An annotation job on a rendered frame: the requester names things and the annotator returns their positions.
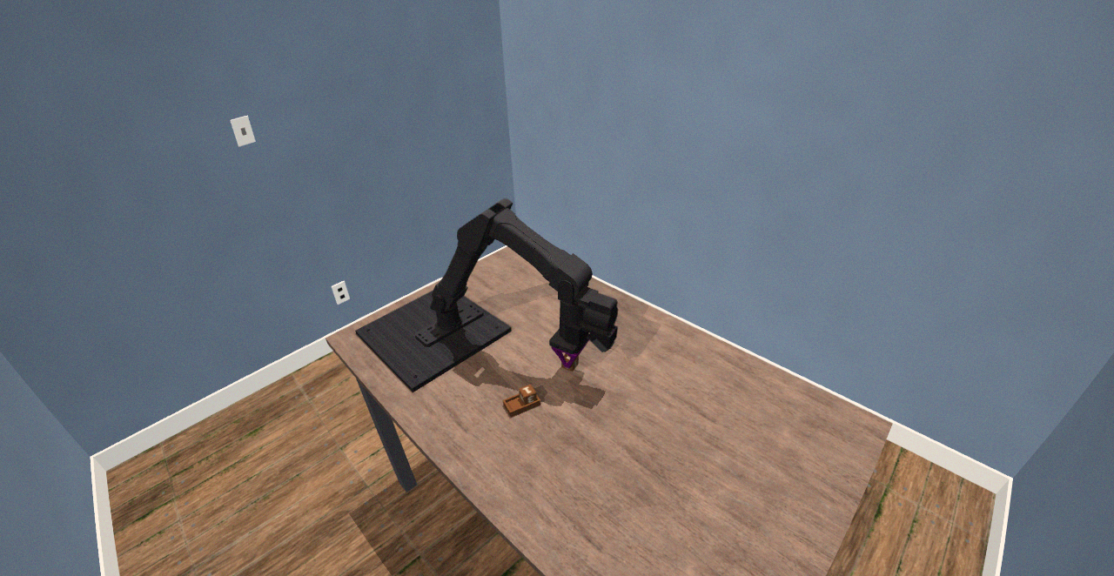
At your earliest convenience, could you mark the brown number cube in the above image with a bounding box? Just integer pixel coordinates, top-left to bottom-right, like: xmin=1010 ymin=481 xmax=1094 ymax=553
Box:
xmin=519 ymin=385 xmax=537 ymax=406
xmin=561 ymin=354 xmax=579 ymax=371

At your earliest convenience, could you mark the brown wooden tray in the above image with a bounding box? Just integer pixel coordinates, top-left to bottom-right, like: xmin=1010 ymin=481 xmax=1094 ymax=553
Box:
xmin=504 ymin=394 xmax=540 ymax=417

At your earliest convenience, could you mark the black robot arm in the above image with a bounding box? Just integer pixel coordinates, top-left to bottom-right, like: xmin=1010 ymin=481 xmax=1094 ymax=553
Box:
xmin=416 ymin=198 xmax=618 ymax=352

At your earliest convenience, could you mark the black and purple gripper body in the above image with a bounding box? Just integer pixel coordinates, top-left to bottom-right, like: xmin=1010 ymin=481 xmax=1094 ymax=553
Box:
xmin=549 ymin=318 xmax=588 ymax=354

